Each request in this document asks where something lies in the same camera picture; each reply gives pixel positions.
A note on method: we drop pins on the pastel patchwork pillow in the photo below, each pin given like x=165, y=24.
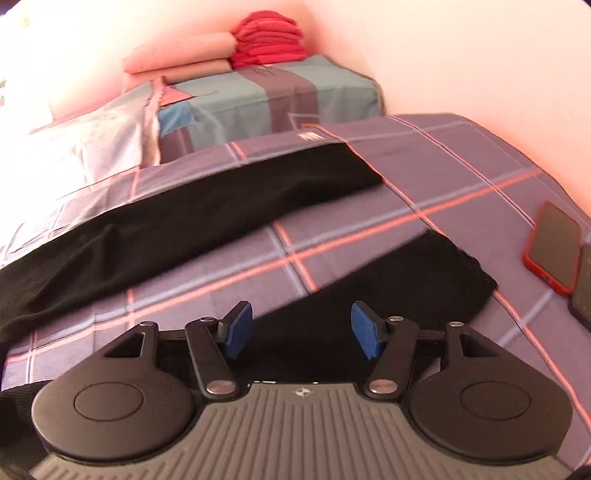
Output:
x=106, y=134

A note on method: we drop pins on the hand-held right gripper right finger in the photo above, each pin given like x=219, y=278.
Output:
x=367, y=330

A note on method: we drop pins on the stack of red folded clothes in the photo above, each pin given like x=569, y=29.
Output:
x=268, y=41

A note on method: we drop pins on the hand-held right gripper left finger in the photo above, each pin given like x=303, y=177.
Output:
x=236, y=330

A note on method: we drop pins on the black pants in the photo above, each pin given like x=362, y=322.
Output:
x=231, y=207

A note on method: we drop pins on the teal and purple patchwork pillow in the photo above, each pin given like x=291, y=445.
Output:
x=240, y=106

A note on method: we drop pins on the purple plaid bed sheet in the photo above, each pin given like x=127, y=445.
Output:
x=369, y=240

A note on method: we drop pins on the red-cased smartphone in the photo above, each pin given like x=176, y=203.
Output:
x=554, y=247

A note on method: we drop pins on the dark smartphone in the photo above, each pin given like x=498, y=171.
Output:
x=582, y=290

